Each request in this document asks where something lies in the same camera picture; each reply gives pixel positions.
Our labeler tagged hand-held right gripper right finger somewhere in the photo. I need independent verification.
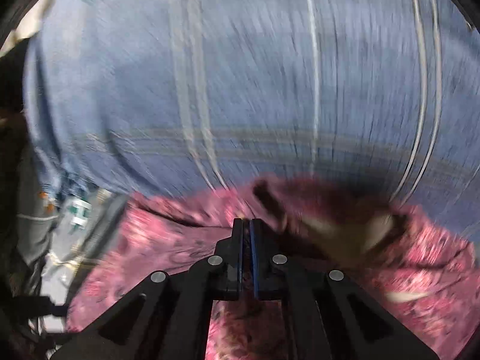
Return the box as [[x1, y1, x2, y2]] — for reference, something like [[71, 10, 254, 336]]
[[250, 217, 440, 360]]

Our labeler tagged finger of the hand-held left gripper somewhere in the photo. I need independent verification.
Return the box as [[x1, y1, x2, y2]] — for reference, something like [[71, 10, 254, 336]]
[[11, 294, 70, 319]]

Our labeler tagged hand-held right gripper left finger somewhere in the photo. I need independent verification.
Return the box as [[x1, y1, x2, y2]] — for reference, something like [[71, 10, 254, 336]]
[[49, 217, 248, 360]]

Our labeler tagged pink floral shirt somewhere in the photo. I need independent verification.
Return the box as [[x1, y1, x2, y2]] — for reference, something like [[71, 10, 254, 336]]
[[65, 174, 480, 360]]

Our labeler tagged grey patterned blanket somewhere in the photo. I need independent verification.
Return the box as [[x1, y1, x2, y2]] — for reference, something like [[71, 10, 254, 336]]
[[17, 139, 128, 331]]

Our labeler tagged blue plaid quilt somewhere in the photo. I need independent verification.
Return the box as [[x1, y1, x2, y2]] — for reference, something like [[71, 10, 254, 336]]
[[22, 0, 480, 241]]

